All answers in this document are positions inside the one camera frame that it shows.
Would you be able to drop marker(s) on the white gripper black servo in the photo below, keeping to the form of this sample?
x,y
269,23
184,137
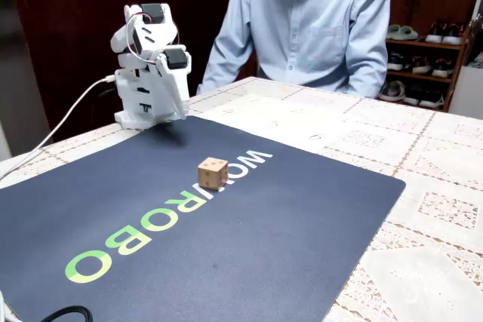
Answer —
x,y
174,82

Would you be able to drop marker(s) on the wooden die cube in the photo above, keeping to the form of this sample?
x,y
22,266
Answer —
x,y
211,175

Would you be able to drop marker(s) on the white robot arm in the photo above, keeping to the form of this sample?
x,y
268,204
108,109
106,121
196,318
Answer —
x,y
132,92

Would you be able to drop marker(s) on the white paper with numbers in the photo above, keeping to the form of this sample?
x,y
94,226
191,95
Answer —
x,y
264,114

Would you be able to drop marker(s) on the dark blue WOWROBO mat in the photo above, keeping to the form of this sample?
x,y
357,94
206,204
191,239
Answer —
x,y
226,231

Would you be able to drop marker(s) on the person in light blue shirt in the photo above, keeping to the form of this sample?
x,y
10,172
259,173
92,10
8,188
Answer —
x,y
302,24

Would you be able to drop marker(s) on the grey sandal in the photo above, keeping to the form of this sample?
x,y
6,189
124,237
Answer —
x,y
392,92

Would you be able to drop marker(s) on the black white sneaker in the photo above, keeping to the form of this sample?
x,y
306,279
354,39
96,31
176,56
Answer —
x,y
422,66
452,35
413,95
398,62
434,33
442,68
432,99

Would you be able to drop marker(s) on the green slipper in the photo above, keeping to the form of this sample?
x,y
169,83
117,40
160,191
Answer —
x,y
409,33
393,31

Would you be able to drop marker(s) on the white lace tablecloth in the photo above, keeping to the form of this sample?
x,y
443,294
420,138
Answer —
x,y
426,171

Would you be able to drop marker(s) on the wooden shoe rack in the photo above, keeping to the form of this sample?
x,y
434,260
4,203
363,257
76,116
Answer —
x,y
458,69

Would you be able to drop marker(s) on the white box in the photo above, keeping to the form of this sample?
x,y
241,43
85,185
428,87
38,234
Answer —
x,y
468,92

